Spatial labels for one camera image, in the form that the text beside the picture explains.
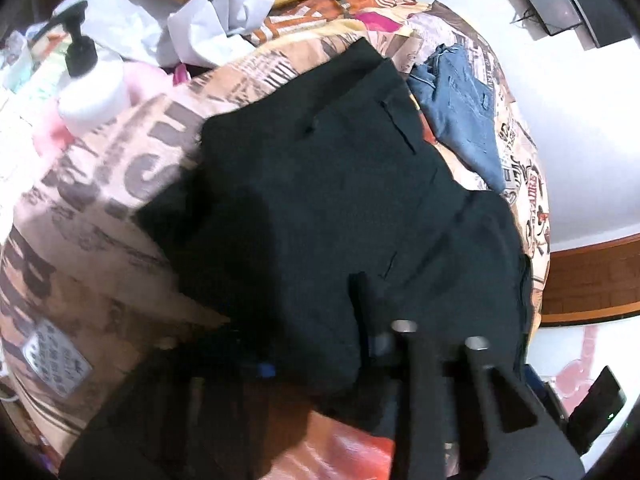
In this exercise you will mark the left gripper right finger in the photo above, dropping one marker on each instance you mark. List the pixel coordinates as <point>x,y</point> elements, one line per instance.
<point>502,431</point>

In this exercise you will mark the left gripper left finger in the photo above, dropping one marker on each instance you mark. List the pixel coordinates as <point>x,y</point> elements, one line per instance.
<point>195,411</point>

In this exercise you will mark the black pants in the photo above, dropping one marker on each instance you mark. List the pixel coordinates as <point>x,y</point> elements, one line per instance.
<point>319,215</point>

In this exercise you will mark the newspaper print bed cover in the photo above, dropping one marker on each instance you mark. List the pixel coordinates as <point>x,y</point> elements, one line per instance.
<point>85,295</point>

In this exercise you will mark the white pump bottle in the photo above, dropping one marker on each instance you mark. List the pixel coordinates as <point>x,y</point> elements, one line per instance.
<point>96,91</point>

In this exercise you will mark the folded blue jeans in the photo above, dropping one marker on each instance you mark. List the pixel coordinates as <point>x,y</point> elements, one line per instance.
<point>460,110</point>

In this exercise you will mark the white cloth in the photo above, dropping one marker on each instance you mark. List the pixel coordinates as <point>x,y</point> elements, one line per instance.
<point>210,33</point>

